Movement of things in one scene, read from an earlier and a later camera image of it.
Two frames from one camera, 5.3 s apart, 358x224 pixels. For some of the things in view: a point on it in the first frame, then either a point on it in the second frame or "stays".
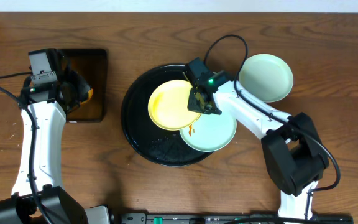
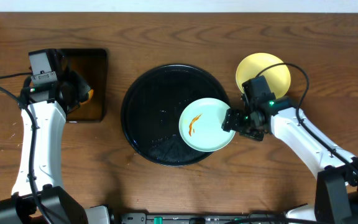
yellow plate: (168, 106) -> (277, 78)
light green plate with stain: (210, 132) stays
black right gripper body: (202, 101) -> (232, 120)
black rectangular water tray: (92, 64) stays
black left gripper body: (74, 92) stays
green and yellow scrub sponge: (86, 97) stays
